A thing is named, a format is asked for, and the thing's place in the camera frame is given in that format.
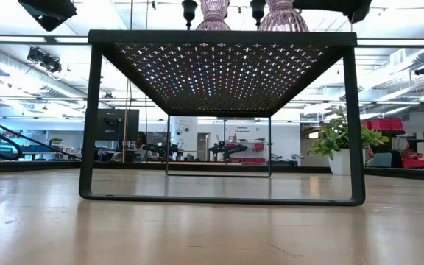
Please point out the red storage bin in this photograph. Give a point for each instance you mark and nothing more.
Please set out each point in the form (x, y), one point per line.
(416, 163)

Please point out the red bins wall rack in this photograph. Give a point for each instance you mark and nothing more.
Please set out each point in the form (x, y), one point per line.
(259, 146)

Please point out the small background plant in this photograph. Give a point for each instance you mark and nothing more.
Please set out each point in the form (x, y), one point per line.
(55, 140)

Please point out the black tall candlestick holder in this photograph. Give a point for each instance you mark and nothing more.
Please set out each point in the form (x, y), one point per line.
(257, 9)
(189, 11)

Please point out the red storage bins on shelf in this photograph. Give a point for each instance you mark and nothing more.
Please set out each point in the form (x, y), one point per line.
(383, 124)

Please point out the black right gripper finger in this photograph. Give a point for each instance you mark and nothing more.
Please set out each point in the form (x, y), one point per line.
(344, 5)

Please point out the black security camera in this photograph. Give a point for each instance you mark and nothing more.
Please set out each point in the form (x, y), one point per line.
(423, 70)

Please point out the black ceiling camera rig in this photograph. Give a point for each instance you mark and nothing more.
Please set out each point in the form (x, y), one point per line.
(50, 63)

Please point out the black aluminium table frame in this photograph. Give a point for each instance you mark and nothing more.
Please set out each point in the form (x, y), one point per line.
(399, 173)

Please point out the black computer monitor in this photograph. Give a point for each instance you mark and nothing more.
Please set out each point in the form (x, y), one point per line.
(118, 125)

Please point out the person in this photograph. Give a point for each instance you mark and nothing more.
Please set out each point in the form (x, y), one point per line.
(141, 139)

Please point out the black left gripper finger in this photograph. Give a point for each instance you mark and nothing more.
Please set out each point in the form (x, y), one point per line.
(48, 13)

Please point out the black perforated metal riser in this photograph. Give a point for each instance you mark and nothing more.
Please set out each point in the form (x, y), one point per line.
(215, 37)

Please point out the green plant in white pot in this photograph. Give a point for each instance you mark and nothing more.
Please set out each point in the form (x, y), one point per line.
(329, 140)

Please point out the black background robot arm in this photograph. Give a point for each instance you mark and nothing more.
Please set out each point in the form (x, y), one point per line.
(230, 148)
(164, 149)

